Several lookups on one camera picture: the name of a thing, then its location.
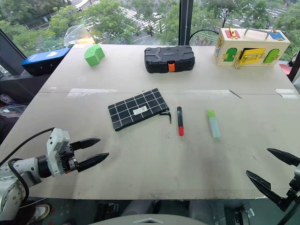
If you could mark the wooden lock box toy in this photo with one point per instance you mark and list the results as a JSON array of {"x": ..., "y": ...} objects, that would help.
[{"x": 250, "y": 48}]

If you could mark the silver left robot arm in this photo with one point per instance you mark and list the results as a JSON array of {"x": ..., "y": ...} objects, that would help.
[{"x": 14, "y": 173}]

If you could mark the green curved foam block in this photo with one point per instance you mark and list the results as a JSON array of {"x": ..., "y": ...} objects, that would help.
[{"x": 93, "y": 55}]

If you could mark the black grid pencil case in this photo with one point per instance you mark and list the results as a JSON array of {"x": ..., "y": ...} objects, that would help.
[{"x": 138, "y": 109}]

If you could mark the blue black device box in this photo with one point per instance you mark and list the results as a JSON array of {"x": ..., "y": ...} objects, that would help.
[{"x": 44, "y": 61}]

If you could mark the badminton racket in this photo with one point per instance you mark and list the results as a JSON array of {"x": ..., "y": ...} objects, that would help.
[{"x": 205, "y": 37}]

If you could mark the black plastic tool case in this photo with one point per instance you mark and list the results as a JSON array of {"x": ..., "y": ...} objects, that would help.
[{"x": 169, "y": 58}]

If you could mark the grey robot torso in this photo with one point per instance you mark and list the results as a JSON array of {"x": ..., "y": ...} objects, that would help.
[{"x": 150, "y": 219}]

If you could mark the black window frame post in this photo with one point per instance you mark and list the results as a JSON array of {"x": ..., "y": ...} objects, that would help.
[{"x": 186, "y": 22}]

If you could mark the red object at table edge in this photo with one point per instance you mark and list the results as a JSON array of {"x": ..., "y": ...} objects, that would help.
[{"x": 286, "y": 68}]

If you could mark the red black marker pen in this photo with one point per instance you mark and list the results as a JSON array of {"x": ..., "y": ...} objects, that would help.
[{"x": 180, "y": 120}]

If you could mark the green highlighter pen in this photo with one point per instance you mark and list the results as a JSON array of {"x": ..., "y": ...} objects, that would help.
[{"x": 213, "y": 123}]

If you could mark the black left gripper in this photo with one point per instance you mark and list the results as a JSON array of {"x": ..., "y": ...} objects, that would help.
[{"x": 68, "y": 160}]

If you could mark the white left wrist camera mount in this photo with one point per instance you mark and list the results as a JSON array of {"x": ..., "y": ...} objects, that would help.
[{"x": 55, "y": 150}]

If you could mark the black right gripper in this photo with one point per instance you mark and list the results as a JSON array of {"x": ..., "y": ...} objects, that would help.
[{"x": 291, "y": 195}]

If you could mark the clear plastic bag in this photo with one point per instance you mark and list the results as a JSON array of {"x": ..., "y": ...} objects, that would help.
[{"x": 76, "y": 35}]

